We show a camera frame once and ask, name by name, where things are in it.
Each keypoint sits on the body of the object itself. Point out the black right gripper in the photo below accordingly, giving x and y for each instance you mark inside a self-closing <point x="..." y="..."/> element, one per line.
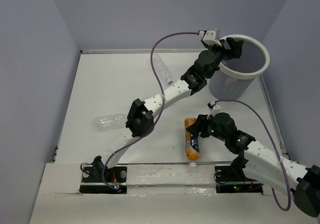
<point x="199" y="125"/>

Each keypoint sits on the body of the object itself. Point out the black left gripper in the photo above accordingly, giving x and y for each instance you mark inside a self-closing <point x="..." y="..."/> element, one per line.
<point x="233" y="53"/>

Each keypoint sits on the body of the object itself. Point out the orange blue label bottle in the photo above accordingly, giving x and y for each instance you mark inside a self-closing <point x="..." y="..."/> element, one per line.
<point x="191" y="144"/>

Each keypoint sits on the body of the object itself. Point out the clear bottle white-blue cap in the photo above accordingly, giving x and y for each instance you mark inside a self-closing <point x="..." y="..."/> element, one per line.
<point x="161" y="69"/>
<point x="110" y="122"/>

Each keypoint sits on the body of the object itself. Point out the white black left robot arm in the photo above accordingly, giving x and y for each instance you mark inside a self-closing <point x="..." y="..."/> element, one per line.
<point x="144" y="114"/>

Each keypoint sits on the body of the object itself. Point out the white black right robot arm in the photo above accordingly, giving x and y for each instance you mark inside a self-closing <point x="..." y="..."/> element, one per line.
<point x="257" y="162"/>

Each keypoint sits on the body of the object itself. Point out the white round bin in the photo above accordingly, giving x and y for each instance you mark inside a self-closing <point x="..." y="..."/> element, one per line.
<point x="235" y="75"/>

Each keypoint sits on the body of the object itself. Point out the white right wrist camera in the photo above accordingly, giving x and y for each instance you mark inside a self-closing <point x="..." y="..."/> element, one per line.
<point x="214" y="107"/>

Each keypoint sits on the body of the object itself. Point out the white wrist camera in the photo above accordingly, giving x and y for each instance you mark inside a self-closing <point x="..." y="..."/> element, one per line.
<point x="210" y="38"/>
<point x="214" y="107"/>

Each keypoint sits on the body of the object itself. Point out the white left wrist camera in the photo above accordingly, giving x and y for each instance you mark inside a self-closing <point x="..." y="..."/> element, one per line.
<point x="210" y="38"/>

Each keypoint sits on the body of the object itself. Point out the aluminium table edge rail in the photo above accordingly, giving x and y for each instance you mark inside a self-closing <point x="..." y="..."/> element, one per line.
<point x="139" y="51"/>

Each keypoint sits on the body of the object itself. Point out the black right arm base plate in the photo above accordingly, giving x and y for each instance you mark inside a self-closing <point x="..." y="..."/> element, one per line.
<point x="231" y="183"/>

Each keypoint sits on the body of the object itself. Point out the right aluminium table rail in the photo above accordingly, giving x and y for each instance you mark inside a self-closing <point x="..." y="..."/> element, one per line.
<point x="273" y="117"/>

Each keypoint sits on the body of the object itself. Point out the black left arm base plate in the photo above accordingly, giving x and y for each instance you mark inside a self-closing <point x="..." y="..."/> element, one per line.
<point x="114" y="182"/>

